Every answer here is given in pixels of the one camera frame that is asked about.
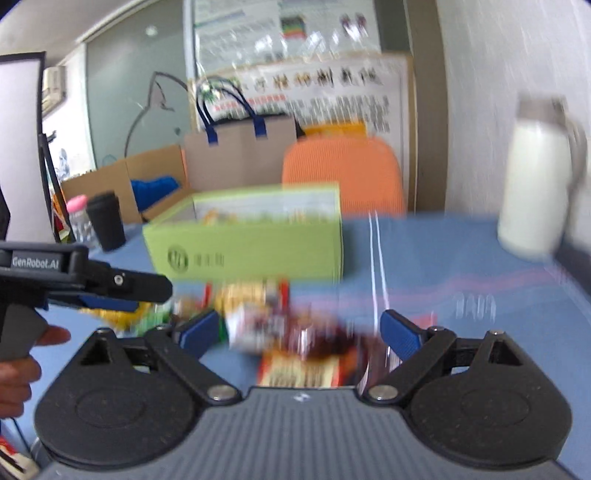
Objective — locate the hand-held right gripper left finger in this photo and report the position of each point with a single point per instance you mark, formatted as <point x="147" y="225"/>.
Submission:
<point x="198" y="333"/>

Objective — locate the clear red-edged date packet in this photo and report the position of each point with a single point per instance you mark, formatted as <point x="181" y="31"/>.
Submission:
<point x="323" y="339"/>

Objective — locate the small green snack packet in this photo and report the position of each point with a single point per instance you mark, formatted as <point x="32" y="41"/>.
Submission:
<point x="159" y="318"/>

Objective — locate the clear cracker packet red ends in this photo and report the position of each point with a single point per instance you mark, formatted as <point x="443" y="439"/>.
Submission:
<point x="247" y="297"/>

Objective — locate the green cardboard box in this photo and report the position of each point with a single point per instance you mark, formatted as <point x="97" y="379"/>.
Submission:
<point x="254" y="249"/>

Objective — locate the black stand rod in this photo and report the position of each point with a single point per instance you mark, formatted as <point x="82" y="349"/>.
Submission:
<point x="48" y="180"/>

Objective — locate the white panel black frame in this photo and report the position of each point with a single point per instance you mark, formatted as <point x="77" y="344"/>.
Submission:
<point x="18" y="138"/>

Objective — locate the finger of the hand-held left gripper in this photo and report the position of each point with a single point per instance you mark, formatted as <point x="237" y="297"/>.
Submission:
<point x="106" y="304"/>
<point x="134" y="287"/>

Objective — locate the orange chair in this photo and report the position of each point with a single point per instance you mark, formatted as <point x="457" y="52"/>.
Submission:
<point x="341" y="170"/>

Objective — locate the cream thermos jug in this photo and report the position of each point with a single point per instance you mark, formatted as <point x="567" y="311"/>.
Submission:
<point x="531" y="184"/>

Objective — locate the framed text poster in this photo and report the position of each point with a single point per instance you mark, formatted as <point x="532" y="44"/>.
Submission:
<point x="332" y="92"/>

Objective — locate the white air conditioner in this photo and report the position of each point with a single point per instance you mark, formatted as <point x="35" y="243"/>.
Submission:
<point x="53" y="87"/>

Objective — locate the blue striped tablecloth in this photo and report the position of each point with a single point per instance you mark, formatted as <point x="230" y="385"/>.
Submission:
<point x="438" y="277"/>

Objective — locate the person's left hand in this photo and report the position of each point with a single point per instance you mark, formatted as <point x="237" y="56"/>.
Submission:
<point x="18" y="383"/>

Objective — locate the large yellow snack packet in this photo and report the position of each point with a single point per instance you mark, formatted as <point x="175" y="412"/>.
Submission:
<point x="113" y="319"/>

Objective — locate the black cup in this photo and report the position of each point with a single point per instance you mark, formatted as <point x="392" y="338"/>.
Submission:
<point x="106" y="221"/>

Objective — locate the open cardboard box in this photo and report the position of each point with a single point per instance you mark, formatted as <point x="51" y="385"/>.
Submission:
<point x="152" y="161"/>

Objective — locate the wall poster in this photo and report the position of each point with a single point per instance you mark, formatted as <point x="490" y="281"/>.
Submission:
<point x="240" y="37"/>

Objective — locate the clear bottle pink lid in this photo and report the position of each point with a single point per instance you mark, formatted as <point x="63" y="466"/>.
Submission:
<point x="78" y="221"/>

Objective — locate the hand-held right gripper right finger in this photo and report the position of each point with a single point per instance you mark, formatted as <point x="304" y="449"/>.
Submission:
<point x="400" y="337"/>

